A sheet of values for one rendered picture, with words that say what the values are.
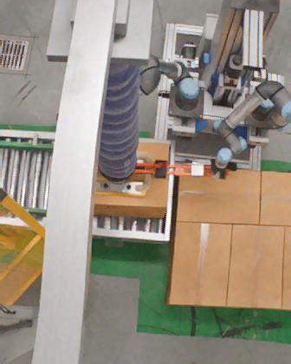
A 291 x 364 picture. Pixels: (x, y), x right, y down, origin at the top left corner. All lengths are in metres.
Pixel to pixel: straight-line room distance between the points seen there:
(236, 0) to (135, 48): 1.22
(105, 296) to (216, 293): 0.97
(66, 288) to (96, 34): 0.63
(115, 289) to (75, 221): 3.05
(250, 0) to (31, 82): 2.56
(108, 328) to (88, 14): 3.19
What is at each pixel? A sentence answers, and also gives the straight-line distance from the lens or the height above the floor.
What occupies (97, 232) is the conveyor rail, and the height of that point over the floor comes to 0.60.
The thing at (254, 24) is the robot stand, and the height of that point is 2.03.
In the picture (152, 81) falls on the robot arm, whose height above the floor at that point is 1.59.
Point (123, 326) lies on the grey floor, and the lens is 4.24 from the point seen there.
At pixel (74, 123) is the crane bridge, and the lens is 1.27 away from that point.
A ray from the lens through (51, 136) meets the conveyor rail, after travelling 3.88.
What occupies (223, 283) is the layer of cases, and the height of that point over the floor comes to 0.54.
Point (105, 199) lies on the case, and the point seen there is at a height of 0.95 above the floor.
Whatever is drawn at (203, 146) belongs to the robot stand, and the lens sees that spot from 4.25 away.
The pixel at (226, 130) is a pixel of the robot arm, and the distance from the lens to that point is 3.02.
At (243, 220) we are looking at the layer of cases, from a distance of 3.82.
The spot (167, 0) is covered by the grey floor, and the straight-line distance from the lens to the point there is 5.06.
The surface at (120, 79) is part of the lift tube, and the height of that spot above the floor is 2.60.
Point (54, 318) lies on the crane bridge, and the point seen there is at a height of 3.05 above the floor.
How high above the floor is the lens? 4.24
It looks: 75 degrees down
